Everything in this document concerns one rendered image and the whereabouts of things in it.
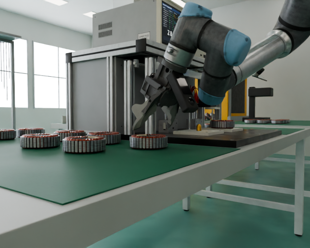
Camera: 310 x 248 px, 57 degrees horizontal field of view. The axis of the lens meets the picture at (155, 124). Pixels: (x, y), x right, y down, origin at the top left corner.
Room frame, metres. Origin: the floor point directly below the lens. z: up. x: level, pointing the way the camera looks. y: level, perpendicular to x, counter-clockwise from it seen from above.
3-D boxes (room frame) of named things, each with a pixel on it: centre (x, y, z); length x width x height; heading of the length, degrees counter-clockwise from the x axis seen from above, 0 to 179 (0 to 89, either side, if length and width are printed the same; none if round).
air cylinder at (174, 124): (1.22, -0.06, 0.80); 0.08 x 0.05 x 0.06; 145
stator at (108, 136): (0.96, 0.17, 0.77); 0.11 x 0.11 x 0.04
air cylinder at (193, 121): (1.42, -0.19, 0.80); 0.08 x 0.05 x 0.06; 145
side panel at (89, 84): (1.20, 0.27, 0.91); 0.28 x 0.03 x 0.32; 55
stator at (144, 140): (0.84, 0.02, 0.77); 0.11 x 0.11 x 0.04
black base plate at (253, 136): (1.24, -0.23, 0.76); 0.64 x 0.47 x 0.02; 145
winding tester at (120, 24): (1.43, 0.01, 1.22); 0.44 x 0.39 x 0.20; 145
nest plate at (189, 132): (1.14, -0.17, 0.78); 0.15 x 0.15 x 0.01; 55
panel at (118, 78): (1.38, -0.04, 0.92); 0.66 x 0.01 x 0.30; 145
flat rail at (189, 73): (1.29, -0.16, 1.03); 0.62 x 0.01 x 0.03; 145
